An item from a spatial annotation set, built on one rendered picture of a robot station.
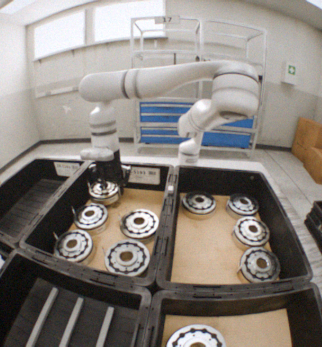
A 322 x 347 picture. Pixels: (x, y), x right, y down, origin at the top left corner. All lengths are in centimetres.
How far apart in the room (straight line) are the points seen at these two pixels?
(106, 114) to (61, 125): 352
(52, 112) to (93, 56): 145
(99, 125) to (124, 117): 288
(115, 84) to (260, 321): 57
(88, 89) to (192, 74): 22
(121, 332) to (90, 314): 7
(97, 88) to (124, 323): 48
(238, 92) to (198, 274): 37
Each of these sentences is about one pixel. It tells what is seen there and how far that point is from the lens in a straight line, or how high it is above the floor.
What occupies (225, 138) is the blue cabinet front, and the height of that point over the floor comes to 43.
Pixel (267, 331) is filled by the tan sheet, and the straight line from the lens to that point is 42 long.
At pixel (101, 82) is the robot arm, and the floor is 119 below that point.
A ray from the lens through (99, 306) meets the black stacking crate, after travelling 40.
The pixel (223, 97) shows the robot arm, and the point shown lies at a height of 117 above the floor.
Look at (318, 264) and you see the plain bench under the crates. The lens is 79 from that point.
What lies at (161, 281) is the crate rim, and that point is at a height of 93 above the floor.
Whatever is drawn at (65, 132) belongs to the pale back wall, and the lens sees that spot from 395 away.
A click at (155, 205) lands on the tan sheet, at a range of 56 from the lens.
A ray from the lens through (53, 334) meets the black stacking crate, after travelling 43.
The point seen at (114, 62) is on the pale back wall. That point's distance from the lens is 329.
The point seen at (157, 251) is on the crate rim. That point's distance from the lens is 33.
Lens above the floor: 120
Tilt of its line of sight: 31 degrees down
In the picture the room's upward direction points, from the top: straight up
